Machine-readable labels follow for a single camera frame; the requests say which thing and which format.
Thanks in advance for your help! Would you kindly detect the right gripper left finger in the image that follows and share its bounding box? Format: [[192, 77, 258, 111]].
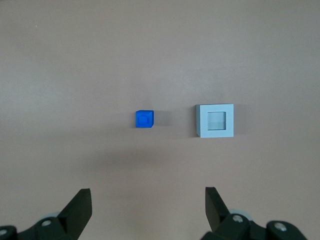
[[0, 188, 93, 240]]

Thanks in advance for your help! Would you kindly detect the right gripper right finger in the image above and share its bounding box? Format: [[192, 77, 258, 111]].
[[201, 186, 308, 240]]

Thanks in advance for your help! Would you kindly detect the blue plastic block part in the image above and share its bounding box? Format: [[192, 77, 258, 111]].
[[134, 109, 155, 129]]

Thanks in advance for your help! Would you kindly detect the gray square socket base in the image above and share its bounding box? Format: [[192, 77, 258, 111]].
[[195, 103, 235, 139]]

